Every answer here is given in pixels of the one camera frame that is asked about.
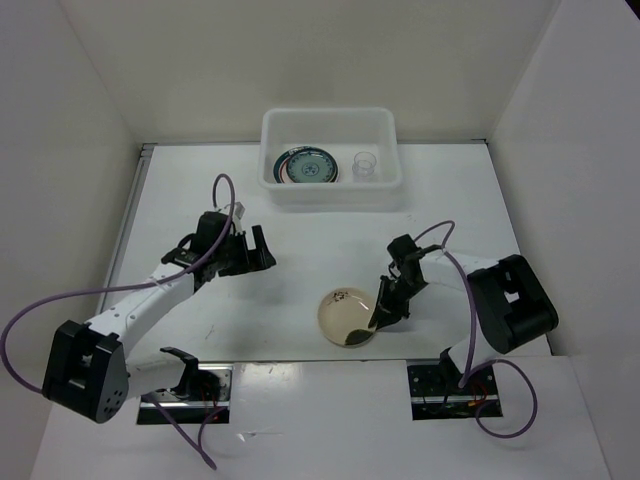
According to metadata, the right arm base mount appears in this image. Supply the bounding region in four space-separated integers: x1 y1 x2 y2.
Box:
406 360 503 421

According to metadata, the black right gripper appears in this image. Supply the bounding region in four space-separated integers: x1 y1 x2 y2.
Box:
368 274 426 330

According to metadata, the clear glass cup in bin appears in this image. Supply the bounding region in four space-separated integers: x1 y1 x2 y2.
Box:
352 151 377 183

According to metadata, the beige plate with calligraphy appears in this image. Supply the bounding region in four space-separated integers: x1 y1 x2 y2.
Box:
317 287 376 348

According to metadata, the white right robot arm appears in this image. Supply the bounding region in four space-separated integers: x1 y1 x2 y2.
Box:
369 234 559 393

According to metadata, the teal red ring plate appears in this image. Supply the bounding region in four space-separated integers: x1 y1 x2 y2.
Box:
272 146 336 184

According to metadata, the aluminium table edge rail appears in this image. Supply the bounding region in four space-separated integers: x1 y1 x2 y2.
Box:
102 143 157 288

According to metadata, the white plastic bin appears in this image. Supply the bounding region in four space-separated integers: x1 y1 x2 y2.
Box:
258 107 403 212

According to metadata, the blue patterned small plate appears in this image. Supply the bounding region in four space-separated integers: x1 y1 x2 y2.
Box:
286 150 338 184

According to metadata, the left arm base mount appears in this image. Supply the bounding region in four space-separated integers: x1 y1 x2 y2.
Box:
150 363 234 425

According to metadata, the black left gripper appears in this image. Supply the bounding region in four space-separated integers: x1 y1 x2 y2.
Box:
214 225 276 277

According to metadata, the beige flower pattern plate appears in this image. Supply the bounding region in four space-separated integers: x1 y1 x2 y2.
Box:
276 156 293 184

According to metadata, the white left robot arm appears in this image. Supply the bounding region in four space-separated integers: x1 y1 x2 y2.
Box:
42 202 276 424

